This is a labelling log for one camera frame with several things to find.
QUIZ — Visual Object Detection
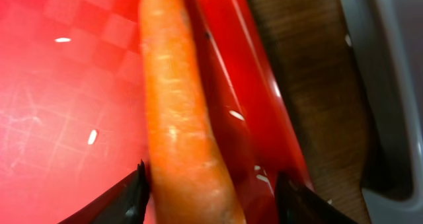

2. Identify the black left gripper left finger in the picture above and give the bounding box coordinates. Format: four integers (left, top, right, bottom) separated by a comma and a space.
60, 162, 150, 224

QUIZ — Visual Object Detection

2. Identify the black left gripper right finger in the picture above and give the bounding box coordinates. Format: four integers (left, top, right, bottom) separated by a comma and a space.
274, 173, 356, 224

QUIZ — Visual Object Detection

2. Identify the orange carrot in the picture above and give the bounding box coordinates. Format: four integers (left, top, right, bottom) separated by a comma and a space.
139, 0, 246, 223

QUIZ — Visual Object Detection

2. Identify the grey dishwasher rack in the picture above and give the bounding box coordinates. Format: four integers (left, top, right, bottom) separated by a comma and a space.
340, 0, 422, 223

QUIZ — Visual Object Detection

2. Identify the red serving tray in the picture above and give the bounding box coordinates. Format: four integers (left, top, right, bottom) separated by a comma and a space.
1, 0, 312, 223

